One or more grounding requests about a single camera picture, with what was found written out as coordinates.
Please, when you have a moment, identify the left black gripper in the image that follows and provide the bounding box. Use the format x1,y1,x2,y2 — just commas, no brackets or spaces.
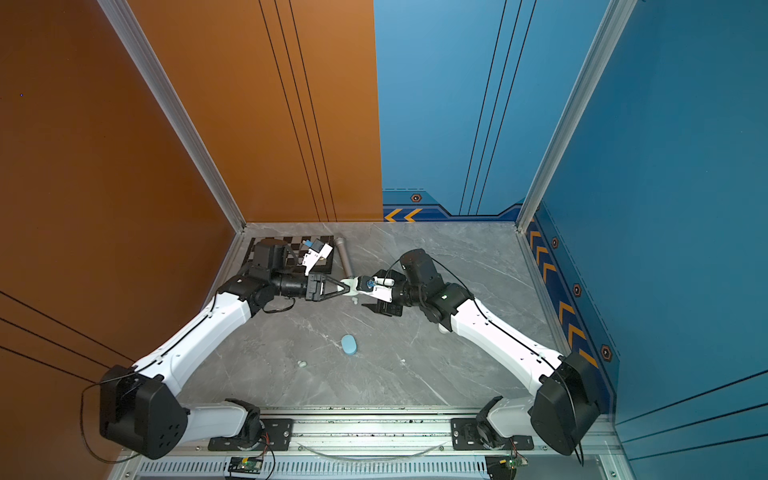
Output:
272,274,350,304

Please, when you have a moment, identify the green charging case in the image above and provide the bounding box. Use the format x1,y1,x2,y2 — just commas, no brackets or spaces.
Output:
341,277,359,296

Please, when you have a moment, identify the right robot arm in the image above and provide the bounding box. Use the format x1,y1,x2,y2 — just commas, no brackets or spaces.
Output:
351,249,601,457

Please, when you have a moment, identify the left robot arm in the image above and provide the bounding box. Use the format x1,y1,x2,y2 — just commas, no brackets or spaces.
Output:
99,239,359,459

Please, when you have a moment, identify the blue charging case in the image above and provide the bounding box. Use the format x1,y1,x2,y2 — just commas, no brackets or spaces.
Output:
341,334,358,355

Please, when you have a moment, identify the silver microphone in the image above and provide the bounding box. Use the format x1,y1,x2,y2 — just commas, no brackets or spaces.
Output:
334,235,355,278

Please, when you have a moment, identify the black white chessboard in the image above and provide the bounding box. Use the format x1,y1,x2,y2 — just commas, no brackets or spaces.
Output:
241,235,334,272

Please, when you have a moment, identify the left circuit board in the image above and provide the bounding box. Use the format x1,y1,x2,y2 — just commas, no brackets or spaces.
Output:
226,456,264,479

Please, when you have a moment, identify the circuit board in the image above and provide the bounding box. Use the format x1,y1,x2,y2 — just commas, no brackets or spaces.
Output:
485,456,529,480
226,456,264,479

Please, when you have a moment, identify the right circuit board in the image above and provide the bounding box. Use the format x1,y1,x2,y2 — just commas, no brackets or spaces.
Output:
485,456,529,480

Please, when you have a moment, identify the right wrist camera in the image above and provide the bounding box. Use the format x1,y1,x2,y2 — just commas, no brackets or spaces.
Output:
356,276,395,303

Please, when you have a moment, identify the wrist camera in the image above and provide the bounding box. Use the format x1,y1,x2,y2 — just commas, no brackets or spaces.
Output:
356,276,395,303
299,236,334,276

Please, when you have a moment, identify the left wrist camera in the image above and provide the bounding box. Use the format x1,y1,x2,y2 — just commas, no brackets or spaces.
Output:
299,236,334,276

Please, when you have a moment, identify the aluminium front rail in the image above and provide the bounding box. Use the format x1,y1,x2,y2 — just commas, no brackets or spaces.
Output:
147,402,624,460

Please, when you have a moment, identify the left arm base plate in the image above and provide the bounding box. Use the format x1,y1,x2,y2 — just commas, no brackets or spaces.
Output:
207,418,294,452

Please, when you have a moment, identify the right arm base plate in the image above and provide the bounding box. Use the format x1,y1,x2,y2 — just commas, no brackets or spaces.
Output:
450,418,535,451

